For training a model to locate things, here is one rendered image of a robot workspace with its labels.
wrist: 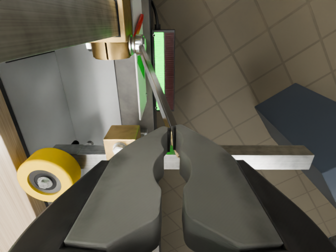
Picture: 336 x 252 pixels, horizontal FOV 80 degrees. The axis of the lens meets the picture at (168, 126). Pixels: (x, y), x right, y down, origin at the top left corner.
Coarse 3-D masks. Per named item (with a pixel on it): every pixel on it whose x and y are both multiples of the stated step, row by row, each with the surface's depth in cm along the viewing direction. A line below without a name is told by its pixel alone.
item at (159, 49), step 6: (156, 36) 39; (162, 36) 39; (156, 42) 40; (162, 42) 40; (156, 48) 40; (162, 48) 40; (156, 54) 41; (162, 54) 41; (156, 60) 41; (162, 60) 41; (156, 66) 42; (162, 66) 42; (156, 72) 42; (162, 72) 42; (162, 78) 43; (162, 84) 43; (156, 102) 45
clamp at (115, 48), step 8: (120, 0) 22; (128, 0) 25; (120, 8) 22; (128, 8) 25; (120, 16) 23; (128, 16) 25; (120, 24) 23; (128, 24) 25; (120, 32) 24; (128, 32) 25; (104, 40) 24; (112, 40) 24; (120, 40) 24; (88, 48) 26; (96, 48) 25; (104, 48) 24; (112, 48) 24; (120, 48) 25; (128, 48) 26; (96, 56) 25; (104, 56) 25; (112, 56) 25; (120, 56) 25; (128, 56) 26
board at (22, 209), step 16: (0, 96) 26; (0, 112) 26; (0, 128) 26; (0, 144) 27; (16, 144) 29; (0, 160) 28; (16, 160) 29; (0, 176) 30; (16, 176) 30; (0, 192) 31; (16, 192) 31; (0, 208) 33; (16, 208) 33; (32, 208) 33; (0, 224) 34; (16, 224) 34; (0, 240) 36
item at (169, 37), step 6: (168, 36) 39; (168, 42) 40; (168, 48) 40; (168, 54) 41; (168, 60) 41; (168, 66) 42; (168, 72) 42; (168, 78) 43; (168, 84) 43; (168, 90) 44; (168, 96) 45; (168, 102) 45
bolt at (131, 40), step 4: (140, 16) 34; (140, 20) 32; (140, 24) 32; (136, 28) 29; (136, 32) 29; (132, 36) 26; (128, 40) 25; (132, 40) 25; (144, 40) 26; (132, 44) 25; (144, 44) 26; (132, 48) 26; (132, 52) 27
